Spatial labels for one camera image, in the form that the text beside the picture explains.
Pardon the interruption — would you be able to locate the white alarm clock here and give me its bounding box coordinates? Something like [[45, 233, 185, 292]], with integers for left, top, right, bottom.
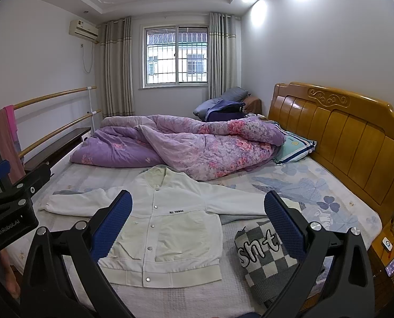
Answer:
[[381, 237, 393, 253]]

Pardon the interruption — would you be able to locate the wooden headboard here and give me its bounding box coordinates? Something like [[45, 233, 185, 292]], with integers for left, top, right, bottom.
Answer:
[[268, 82, 394, 223]]

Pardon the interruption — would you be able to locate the white air conditioner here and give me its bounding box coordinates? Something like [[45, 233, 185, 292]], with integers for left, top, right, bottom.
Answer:
[[69, 19, 98, 42]]

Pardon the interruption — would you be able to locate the wooden double rail rack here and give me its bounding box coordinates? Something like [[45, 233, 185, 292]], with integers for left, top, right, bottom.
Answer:
[[10, 85, 101, 160]]

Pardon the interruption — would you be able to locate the smartphone on nightstand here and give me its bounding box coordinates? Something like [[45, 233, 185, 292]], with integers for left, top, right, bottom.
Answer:
[[386, 258, 394, 277]]

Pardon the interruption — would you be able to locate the pink towel on rail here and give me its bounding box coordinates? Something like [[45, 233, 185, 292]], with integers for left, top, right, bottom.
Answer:
[[0, 105, 26, 184]]

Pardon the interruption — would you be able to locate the blue striped pillow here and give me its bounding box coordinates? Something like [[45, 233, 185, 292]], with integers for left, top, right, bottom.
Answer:
[[273, 129, 317, 165]]

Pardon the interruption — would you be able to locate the purple floral quilt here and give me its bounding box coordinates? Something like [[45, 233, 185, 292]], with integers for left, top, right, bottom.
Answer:
[[70, 115, 285, 181]]

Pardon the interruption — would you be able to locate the grey curtain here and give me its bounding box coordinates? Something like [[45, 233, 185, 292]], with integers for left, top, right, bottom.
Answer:
[[208, 12, 237, 98], [100, 16, 135, 117]]

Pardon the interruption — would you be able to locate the left grey curtain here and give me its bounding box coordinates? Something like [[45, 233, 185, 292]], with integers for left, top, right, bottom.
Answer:
[[100, 16, 135, 117]]

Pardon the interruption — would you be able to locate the wooden nightstand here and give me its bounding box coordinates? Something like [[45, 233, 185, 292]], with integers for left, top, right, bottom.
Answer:
[[368, 216, 394, 317]]

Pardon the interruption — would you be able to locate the window with bars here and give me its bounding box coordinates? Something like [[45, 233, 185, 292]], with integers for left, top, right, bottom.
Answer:
[[143, 25, 208, 88]]

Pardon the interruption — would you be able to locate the brown chair by window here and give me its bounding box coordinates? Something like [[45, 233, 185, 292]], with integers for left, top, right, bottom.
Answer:
[[243, 95, 262, 114]]

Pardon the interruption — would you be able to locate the white button jacket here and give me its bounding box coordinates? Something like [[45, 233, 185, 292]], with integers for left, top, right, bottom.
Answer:
[[38, 166, 302, 289]]

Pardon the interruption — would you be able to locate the dark blue pillow pile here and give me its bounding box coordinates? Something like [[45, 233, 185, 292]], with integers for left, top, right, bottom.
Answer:
[[193, 87, 250, 122]]

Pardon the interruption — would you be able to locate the right grey curtain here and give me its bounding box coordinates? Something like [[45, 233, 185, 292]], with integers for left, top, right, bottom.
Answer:
[[208, 12, 237, 98]]

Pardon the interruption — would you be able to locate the checkered grey white sweater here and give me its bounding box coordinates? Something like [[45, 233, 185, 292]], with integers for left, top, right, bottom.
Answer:
[[234, 220, 299, 307]]

